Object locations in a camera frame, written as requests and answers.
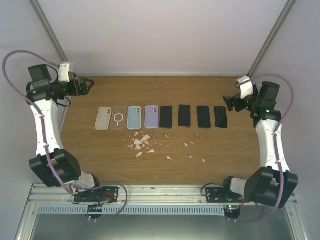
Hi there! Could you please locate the black smartphone from white case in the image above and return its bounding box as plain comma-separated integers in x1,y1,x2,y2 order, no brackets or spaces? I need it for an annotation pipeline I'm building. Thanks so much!
214,106,228,129

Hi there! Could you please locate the blue magsafe phone case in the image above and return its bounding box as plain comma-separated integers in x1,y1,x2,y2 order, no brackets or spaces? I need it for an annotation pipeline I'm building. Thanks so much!
197,105,211,129

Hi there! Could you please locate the white phone stand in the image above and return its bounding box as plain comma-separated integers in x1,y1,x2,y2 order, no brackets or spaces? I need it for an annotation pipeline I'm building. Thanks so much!
94,107,112,131

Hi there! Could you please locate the clear magsafe phone case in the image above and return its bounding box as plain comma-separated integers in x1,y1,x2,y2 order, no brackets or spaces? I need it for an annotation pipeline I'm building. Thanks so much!
110,106,127,130

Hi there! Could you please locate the phone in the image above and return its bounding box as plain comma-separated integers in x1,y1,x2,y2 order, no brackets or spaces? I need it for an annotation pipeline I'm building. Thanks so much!
178,105,191,128

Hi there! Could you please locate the light blue phone case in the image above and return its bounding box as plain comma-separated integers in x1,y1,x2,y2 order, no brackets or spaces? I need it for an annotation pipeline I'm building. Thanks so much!
127,106,142,130

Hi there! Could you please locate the dark green smartphone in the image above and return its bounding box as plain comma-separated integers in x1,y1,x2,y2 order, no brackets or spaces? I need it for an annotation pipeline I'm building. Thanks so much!
159,106,173,129

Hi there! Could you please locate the lavender phone case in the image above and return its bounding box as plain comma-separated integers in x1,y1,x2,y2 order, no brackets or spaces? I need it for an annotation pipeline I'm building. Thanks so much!
144,105,159,129

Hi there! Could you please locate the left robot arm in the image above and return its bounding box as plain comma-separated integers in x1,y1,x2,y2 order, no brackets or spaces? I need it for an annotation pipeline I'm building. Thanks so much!
26,61,103,202

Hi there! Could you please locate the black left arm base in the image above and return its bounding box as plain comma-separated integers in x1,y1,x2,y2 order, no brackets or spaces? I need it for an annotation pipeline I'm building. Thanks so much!
71,186,119,204

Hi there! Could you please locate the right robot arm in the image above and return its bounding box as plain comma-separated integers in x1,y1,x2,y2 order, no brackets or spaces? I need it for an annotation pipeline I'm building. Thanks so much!
221,77,299,209

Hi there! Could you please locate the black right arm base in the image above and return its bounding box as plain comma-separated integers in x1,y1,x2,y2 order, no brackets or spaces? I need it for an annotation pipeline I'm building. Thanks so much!
204,185,244,204

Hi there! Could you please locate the white debris pile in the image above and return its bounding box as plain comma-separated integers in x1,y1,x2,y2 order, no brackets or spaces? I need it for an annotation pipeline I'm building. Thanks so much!
127,132,156,158

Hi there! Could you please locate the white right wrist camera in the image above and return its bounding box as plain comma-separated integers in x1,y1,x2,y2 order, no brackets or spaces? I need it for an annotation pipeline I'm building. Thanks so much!
235,75,253,100

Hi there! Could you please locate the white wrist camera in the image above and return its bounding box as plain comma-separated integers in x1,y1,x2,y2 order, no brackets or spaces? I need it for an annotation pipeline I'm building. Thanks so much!
235,75,253,100
58,61,75,83

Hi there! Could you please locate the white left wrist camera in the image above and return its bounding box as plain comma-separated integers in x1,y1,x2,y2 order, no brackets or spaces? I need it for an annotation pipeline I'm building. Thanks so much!
58,61,75,83

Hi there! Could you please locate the aluminium front rail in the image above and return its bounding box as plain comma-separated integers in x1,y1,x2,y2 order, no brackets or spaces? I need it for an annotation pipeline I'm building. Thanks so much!
27,184,208,206

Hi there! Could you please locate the white slotted cable duct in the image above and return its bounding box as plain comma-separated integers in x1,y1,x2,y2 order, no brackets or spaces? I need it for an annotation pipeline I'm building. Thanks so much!
38,204,225,216

